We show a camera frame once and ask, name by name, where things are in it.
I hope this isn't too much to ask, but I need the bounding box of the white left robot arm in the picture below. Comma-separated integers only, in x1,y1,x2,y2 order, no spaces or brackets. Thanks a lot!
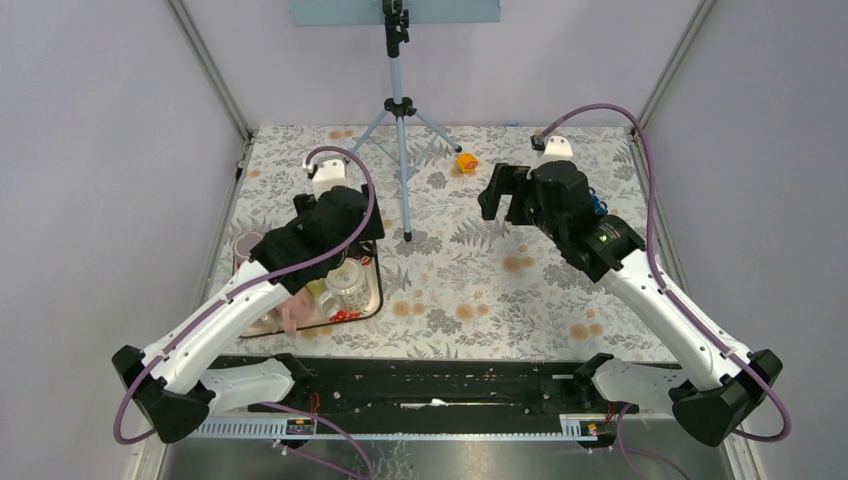
112,182,383,445

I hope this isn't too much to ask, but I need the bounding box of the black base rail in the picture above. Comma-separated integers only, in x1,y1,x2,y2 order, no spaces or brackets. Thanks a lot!
276,353,623,436

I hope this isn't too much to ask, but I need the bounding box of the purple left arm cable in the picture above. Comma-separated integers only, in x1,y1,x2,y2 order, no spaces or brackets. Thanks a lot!
113,146,377,446

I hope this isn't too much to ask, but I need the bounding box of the blue board on wall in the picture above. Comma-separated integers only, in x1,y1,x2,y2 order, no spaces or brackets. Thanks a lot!
288,0,501,27

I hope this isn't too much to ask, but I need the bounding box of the clear glass mug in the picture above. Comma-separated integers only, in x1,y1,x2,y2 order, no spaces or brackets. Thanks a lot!
316,258,371,318

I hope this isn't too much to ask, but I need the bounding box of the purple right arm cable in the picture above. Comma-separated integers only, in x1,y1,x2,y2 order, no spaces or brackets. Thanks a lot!
539,103,793,444

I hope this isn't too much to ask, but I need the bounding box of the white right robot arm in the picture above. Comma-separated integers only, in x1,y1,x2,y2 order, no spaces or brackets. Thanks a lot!
478,160,783,447

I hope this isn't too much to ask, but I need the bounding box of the strawberry print tray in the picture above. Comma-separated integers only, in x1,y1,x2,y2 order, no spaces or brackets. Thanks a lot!
241,241,382,338

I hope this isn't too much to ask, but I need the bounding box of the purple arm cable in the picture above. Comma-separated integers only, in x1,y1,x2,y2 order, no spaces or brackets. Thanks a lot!
539,103,793,444
113,146,377,446

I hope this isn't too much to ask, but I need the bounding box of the purple cup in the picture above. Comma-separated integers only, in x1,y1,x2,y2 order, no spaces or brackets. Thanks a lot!
231,231,264,274

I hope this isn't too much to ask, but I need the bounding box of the blue camera tripod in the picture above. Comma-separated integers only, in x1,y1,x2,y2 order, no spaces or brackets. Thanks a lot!
353,14,463,243

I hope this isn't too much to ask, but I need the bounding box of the floral tablecloth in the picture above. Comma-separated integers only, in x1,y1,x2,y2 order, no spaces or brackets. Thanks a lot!
207,126,673,362

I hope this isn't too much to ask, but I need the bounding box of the blue toy car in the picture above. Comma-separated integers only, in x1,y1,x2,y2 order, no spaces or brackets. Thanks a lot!
589,188,609,216

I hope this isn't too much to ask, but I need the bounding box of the small orange toy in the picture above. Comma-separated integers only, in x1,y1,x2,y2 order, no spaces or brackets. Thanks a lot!
456,152,479,174

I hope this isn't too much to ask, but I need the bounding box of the pink mug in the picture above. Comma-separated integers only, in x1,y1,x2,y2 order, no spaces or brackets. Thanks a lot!
276,288,316,337

